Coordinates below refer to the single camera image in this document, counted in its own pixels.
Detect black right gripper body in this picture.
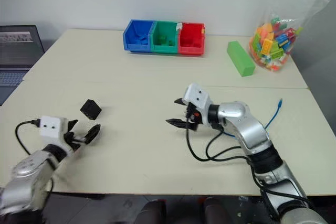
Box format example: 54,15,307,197
184,102,205,132

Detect blue Ethernet cable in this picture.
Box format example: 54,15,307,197
223,98,284,140

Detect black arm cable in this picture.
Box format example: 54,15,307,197
14,120,41,155
185,123,253,163

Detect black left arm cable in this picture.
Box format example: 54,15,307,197
14,120,41,155

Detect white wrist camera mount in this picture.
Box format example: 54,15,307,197
39,115,75,154
182,83,216,127

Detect small black box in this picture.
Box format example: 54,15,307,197
79,99,103,122

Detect clear bag of colourful bricks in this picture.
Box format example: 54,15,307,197
247,0,336,73

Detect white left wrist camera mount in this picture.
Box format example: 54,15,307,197
39,115,75,154

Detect red toy bricks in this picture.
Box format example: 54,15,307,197
182,37,202,48

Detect red plastic storage bin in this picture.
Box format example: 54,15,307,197
177,22,206,57

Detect long green foam block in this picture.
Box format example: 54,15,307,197
226,40,256,78

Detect green toy bricks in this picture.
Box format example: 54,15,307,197
156,35,176,47

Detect dark grey laptop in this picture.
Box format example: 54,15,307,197
0,24,46,107

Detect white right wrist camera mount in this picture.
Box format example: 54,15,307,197
182,83,216,127

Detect green plastic storage bin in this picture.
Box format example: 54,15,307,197
151,20,183,55

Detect blue plastic storage bin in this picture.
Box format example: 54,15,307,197
122,19,155,54

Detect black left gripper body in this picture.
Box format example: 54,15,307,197
64,129,89,152

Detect blue toy bricks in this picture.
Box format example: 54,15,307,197
134,35,150,46

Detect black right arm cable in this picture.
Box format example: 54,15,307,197
185,123,253,163

